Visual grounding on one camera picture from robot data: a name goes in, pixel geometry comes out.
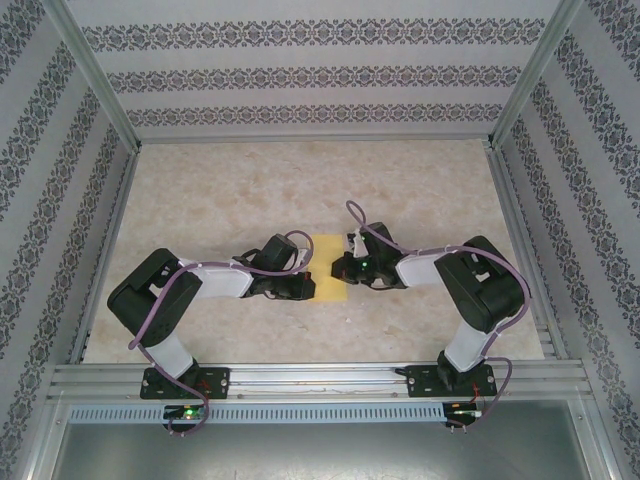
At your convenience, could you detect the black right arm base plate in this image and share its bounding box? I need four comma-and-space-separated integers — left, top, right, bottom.
405, 363, 496, 399

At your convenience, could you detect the yellow paper sheet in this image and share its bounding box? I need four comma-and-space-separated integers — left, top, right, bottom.
309, 233, 349, 302

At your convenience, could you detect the right controller circuit board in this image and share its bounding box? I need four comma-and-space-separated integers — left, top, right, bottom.
447, 402, 486, 419

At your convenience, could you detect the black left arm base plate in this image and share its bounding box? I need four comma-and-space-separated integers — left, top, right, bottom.
141, 366, 231, 401

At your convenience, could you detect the controller circuit board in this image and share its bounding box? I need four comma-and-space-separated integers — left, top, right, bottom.
447, 402, 486, 419
164, 405, 206, 420

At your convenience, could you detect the aluminium frame bar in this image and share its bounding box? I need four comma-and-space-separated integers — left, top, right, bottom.
9, 397, 69, 480
569, 399, 629, 480

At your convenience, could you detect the slotted grey cable duct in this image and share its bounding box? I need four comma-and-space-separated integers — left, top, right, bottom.
67, 403, 446, 425

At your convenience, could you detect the grey metal panel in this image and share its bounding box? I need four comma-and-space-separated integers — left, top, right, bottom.
49, 422, 614, 480

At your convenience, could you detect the aluminium back rail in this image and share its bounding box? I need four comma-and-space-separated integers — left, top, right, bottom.
134, 133, 496, 147

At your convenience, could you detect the left controller circuit board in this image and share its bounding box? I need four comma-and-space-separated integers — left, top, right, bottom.
164, 405, 206, 420

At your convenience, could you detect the aluminium frame post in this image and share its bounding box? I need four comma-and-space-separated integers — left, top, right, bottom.
42, 0, 144, 151
487, 0, 586, 149

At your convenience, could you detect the aluminium side rail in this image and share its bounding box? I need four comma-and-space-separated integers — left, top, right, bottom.
67, 149, 141, 364
487, 147, 569, 361

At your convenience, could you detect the aluminium mounting rail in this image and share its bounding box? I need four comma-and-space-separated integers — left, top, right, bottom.
47, 362, 591, 401

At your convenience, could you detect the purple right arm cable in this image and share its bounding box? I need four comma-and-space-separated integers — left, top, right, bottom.
345, 199, 532, 419

